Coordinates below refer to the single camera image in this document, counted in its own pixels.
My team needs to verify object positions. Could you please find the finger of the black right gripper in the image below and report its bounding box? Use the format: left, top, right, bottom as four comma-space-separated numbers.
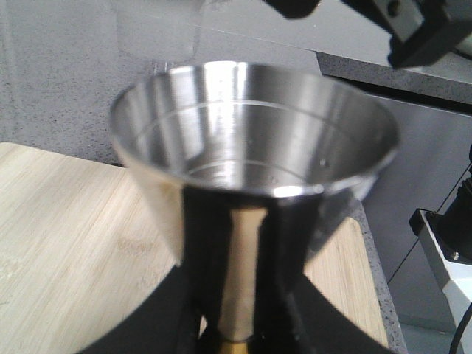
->
264, 0, 319, 18

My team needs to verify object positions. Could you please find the wooden cutting board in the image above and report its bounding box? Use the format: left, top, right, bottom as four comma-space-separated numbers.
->
0, 142, 390, 354

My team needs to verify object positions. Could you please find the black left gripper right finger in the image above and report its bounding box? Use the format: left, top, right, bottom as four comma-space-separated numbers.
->
280, 274, 391, 353

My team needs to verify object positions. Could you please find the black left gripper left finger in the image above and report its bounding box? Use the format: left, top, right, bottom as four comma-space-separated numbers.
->
80, 266, 201, 353

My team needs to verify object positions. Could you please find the steel double jigger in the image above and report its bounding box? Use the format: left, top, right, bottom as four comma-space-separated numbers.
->
109, 60, 401, 354

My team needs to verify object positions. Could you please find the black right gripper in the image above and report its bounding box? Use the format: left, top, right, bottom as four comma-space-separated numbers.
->
344, 0, 471, 69

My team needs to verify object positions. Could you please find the small glass beaker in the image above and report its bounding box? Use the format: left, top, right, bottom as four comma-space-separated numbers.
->
113, 1, 204, 63

